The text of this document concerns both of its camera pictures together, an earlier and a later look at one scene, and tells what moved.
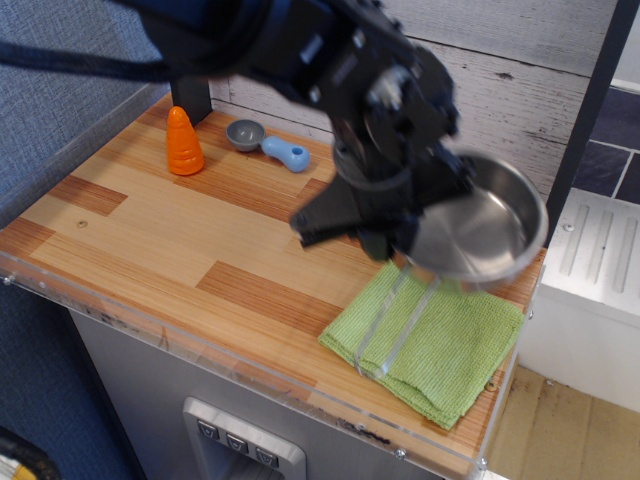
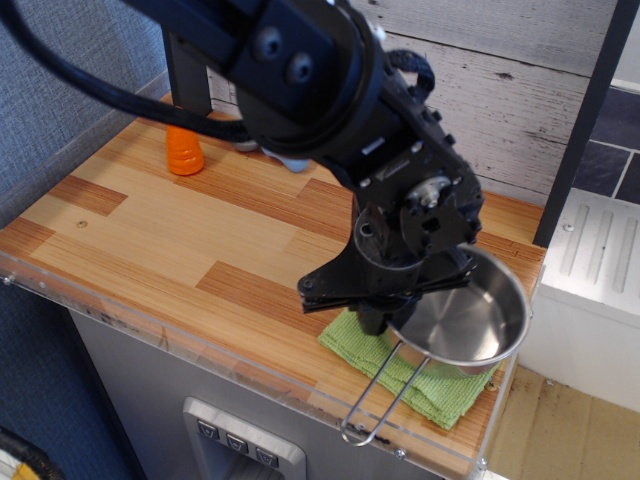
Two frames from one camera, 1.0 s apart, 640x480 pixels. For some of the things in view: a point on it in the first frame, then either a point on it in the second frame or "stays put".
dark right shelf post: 588,113 stays put
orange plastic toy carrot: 185,155 stays put
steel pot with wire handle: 482,227 to 471,327
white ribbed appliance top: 594,250 stays put
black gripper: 388,162 to 388,264
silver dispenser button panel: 227,445 stays put
